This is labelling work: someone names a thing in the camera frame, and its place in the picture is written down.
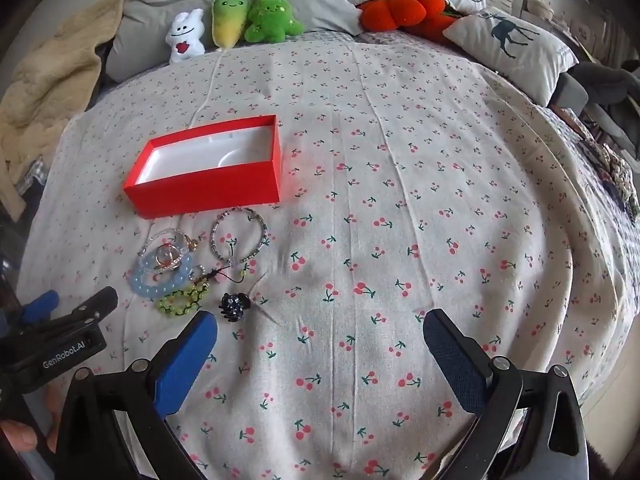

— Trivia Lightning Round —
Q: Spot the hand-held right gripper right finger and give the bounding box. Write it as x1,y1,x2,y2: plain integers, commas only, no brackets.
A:
422,308,591,480

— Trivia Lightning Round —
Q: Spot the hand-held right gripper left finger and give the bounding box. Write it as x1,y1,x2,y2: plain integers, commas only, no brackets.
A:
52,310,218,480

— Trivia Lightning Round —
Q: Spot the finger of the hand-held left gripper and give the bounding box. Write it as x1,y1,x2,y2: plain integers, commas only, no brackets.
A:
17,290,60,329
42,286,119,335

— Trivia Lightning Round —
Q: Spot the blue bead bracelet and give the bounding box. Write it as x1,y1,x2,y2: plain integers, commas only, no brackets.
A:
132,251,195,301

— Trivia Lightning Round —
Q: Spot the green bead bracelet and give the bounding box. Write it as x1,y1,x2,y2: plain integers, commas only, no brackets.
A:
157,280,211,316

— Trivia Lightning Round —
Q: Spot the black hair claw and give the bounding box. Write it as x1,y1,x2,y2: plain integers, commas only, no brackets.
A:
220,292,251,322

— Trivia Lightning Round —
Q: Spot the black cord charm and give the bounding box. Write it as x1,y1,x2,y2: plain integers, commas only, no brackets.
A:
209,259,257,287

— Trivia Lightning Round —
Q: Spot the grey seed bead bracelet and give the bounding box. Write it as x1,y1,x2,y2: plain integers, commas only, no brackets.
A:
210,206,269,263

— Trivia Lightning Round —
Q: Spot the red cardboard box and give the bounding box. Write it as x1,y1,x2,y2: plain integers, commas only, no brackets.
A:
123,114,282,219

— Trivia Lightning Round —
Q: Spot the person's left hand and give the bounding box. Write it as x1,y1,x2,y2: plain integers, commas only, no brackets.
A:
0,389,66,461

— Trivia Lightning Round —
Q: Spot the cherry print bedsheet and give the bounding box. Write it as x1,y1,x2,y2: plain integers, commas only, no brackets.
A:
17,30,640,480

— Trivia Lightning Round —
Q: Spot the beige quilted blanket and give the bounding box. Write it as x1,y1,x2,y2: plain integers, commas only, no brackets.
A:
0,0,128,221

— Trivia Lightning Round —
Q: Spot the floral cloth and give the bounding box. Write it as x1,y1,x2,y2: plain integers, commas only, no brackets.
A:
565,110,640,221

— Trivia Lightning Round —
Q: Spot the white bunny plush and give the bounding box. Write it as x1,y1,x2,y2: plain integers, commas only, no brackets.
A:
166,8,207,64

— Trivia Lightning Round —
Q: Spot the grey clothes pile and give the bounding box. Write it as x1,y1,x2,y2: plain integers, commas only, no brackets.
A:
550,60,640,156

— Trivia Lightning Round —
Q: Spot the yellow green carrot plush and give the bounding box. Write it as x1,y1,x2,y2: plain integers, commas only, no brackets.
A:
210,0,251,51

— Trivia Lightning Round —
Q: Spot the deer print pillow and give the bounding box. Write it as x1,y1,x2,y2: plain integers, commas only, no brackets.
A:
442,10,581,106

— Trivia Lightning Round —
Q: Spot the green tree plush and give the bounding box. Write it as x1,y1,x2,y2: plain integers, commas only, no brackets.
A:
243,0,304,44

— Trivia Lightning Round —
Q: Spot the orange pumpkin plush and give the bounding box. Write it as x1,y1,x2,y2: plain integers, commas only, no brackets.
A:
357,0,463,44

